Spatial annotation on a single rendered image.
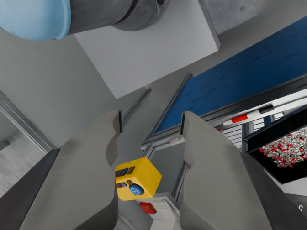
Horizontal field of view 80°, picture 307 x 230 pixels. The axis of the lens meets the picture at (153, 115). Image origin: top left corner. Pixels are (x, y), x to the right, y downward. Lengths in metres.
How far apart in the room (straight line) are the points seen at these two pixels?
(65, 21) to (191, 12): 0.22
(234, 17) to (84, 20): 0.26
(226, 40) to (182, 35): 1.07
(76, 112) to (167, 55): 0.84
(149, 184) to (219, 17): 0.50
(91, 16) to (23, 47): 1.02
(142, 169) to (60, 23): 0.51
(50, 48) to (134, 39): 0.93
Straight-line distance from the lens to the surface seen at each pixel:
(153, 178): 0.65
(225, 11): 0.38
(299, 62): 0.79
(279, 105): 0.60
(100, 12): 0.21
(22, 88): 1.08
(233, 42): 1.41
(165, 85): 1.61
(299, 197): 0.64
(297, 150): 0.72
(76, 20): 0.20
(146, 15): 0.32
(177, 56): 0.36
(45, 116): 1.05
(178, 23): 0.35
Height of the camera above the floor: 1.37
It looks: 49 degrees down
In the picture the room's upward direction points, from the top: 145 degrees counter-clockwise
